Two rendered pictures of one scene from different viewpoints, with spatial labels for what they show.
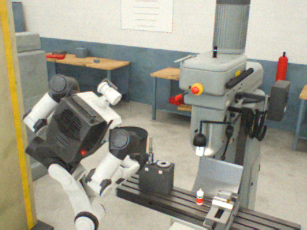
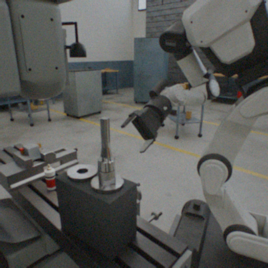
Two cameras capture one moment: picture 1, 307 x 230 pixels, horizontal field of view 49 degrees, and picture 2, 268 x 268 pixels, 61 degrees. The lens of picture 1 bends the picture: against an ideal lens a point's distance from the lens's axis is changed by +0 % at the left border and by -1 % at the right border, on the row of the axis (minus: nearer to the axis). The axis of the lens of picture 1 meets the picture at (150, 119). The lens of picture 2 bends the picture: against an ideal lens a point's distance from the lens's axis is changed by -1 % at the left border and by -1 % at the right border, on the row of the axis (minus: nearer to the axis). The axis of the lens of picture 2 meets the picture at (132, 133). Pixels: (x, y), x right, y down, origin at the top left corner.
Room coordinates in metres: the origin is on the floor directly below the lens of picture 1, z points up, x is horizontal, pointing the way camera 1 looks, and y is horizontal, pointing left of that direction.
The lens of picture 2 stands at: (2.60, 0.20, 1.46)
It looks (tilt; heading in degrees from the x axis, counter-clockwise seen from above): 19 degrees down; 194
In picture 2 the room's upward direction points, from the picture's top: straight up
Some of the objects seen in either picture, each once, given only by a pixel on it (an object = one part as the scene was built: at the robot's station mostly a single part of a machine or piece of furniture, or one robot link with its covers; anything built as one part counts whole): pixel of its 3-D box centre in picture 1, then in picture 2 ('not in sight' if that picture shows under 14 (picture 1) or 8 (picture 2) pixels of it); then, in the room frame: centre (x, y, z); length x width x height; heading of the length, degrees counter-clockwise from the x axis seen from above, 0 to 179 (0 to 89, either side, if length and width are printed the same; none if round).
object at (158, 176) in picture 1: (156, 174); (96, 204); (2.06, -0.05, 1.03); 0.22 x 0.12 x 0.20; 68
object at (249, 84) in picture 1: (236, 80); not in sight; (2.30, -0.59, 1.66); 0.80 x 0.23 x 0.20; 151
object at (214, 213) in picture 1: (223, 207); (39, 160); (1.76, -0.46, 0.98); 0.35 x 0.15 x 0.11; 153
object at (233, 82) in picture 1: (240, 77); not in sight; (1.82, -0.49, 1.79); 0.45 x 0.04 x 0.04; 151
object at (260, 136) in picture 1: (252, 123); not in sight; (2.00, -0.65, 1.45); 0.18 x 0.16 x 0.21; 151
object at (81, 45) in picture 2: (199, 139); (77, 49); (1.67, -0.27, 1.48); 0.07 x 0.07 x 0.06
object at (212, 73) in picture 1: (214, 70); not in sight; (1.87, -0.35, 1.81); 0.47 x 0.26 x 0.16; 151
